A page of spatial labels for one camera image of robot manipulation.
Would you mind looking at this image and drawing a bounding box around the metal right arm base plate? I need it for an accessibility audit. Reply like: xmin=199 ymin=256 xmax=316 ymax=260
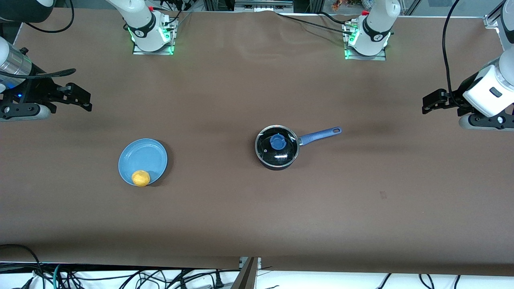
xmin=132 ymin=12 xmax=175 ymax=56

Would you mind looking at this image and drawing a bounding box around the brown table cover sheet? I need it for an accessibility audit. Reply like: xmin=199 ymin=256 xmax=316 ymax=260
xmin=0 ymin=8 xmax=514 ymax=277

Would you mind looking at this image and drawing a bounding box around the blue round plate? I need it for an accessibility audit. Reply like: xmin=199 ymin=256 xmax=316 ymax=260
xmin=118 ymin=138 xmax=168 ymax=187

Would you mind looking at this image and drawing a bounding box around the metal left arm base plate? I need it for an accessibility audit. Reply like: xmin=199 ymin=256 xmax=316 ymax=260
xmin=343 ymin=20 xmax=387 ymax=61

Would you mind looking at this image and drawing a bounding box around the glass lid with blue knob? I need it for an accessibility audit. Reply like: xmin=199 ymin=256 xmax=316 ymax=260
xmin=256 ymin=125 xmax=300 ymax=167

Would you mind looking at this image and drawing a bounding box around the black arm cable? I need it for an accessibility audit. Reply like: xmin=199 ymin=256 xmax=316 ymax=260
xmin=23 ymin=0 xmax=75 ymax=34
xmin=441 ymin=0 xmax=466 ymax=110

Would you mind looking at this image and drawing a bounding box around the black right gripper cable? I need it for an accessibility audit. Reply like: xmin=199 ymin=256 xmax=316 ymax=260
xmin=0 ymin=68 xmax=77 ymax=79

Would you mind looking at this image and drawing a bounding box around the black looped floor cable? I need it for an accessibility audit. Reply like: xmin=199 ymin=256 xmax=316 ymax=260
xmin=0 ymin=244 xmax=45 ymax=289

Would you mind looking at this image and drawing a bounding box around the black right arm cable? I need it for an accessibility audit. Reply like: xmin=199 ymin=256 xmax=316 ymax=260
xmin=23 ymin=0 xmax=75 ymax=34

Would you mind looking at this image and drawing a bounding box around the black pot with blue handle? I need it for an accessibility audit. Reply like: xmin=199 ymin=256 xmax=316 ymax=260
xmin=255 ymin=125 xmax=343 ymax=171

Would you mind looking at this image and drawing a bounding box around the colourful small object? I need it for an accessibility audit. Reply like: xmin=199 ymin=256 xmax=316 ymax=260
xmin=331 ymin=0 xmax=363 ymax=11

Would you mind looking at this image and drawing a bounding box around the aluminium frame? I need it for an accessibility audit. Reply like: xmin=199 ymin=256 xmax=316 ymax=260
xmin=203 ymin=0 xmax=322 ymax=13

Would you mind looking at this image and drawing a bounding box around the yellow potato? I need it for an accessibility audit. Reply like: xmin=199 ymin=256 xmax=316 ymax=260
xmin=131 ymin=170 xmax=151 ymax=187

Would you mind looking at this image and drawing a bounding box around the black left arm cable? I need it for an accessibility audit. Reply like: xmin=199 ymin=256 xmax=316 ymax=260
xmin=441 ymin=0 xmax=466 ymax=110

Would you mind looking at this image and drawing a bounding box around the black table cable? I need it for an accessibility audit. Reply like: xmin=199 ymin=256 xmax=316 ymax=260
xmin=275 ymin=11 xmax=355 ymax=36

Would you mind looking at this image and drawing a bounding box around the aluminium table beam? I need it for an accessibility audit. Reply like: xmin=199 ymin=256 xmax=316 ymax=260
xmin=230 ymin=257 xmax=262 ymax=289

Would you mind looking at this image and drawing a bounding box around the black floor cable bundle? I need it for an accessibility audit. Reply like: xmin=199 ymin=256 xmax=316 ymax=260
xmin=60 ymin=268 xmax=241 ymax=289

